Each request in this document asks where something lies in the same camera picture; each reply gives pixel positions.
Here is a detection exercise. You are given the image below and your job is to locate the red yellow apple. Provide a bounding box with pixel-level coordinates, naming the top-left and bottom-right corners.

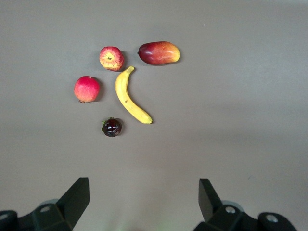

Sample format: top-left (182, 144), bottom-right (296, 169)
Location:
top-left (99, 46), bottom-right (125, 72)

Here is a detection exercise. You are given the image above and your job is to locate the dark purple mangosteen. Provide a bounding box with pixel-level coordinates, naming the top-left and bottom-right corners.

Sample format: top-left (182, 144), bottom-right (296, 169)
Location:
top-left (101, 117), bottom-right (123, 138)

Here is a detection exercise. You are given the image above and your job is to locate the yellow banana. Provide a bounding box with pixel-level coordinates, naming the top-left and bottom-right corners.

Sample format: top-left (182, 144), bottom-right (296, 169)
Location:
top-left (115, 65), bottom-right (154, 125)

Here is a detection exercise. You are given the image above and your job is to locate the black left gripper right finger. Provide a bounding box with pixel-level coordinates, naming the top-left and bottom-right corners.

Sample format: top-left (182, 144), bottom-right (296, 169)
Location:
top-left (193, 178), bottom-right (298, 231)

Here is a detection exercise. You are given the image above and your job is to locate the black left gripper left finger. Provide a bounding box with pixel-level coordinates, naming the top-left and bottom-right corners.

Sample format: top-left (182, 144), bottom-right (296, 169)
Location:
top-left (0, 177), bottom-right (90, 231)

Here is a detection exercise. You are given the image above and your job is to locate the red yellow mango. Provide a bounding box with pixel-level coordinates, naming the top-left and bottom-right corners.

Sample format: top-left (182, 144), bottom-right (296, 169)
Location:
top-left (137, 41), bottom-right (180, 66)

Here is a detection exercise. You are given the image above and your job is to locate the red pomegranate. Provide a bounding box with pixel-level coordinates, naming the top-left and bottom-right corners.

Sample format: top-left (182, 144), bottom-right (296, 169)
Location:
top-left (74, 76), bottom-right (101, 104)

